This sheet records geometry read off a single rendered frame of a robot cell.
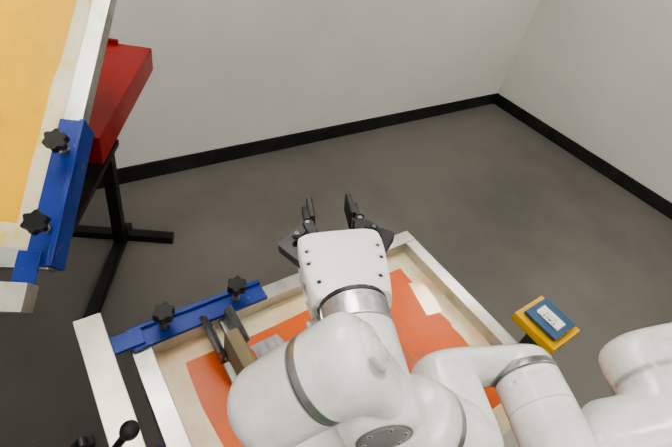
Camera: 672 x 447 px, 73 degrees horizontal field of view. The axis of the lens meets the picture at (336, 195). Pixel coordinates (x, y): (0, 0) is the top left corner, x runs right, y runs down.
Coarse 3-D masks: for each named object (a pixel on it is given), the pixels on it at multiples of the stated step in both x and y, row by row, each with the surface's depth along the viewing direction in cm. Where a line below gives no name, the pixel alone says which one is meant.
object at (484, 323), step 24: (408, 240) 132; (432, 264) 126; (264, 288) 110; (288, 288) 111; (456, 288) 121; (240, 312) 104; (480, 312) 116; (192, 336) 99; (504, 336) 112; (144, 360) 91; (144, 384) 87; (168, 408) 85; (168, 432) 82
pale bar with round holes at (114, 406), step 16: (80, 320) 89; (96, 320) 90; (80, 336) 87; (96, 336) 87; (96, 352) 85; (112, 352) 86; (96, 368) 83; (112, 368) 83; (96, 384) 81; (112, 384) 81; (96, 400) 79; (112, 400) 79; (128, 400) 80; (112, 416) 77; (128, 416) 78; (112, 432) 75
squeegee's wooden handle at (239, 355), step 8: (224, 336) 92; (232, 336) 91; (240, 336) 91; (224, 344) 93; (232, 344) 89; (240, 344) 90; (232, 352) 90; (240, 352) 88; (248, 352) 89; (232, 360) 91; (240, 360) 87; (248, 360) 87; (240, 368) 88
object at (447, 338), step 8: (448, 328) 115; (432, 336) 112; (440, 336) 113; (448, 336) 113; (456, 336) 113; (424, 344) 110; (432, 344) 110; (440, 344) 111; (448, 344) 111; (456, 344) 112; (464, 344) 112; (488, 392) 103; (496, 392) 104; (488, 400) 102; (496, 400) 102
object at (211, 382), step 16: (400, 272) 127; (400, 288) 122; (400, 304) 118; (416, 304) 119; (288, 320) 108; (304, 320) 109; (400, 320) 114; (416, 320) 115; (432, 320) 116; (256, 336) 103; (288, 336) 105; (416, 336) 111; (192, 368) 95; (208, 368) 96; (208, 384) 93; (224, 384) 94; (208, 400) 91; (224, 400) 91; (208, 416) 88; (224, 416) 89; (224, 432) 87
